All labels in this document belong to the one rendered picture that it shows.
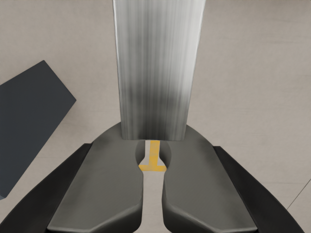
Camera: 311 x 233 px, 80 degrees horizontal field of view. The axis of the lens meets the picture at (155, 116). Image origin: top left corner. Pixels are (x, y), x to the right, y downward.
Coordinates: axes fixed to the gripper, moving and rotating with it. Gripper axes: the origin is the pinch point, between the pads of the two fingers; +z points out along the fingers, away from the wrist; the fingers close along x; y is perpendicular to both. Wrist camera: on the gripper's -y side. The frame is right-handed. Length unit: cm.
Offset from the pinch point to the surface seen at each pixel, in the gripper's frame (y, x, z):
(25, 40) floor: 12, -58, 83
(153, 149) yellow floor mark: 78, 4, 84
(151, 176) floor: 106, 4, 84
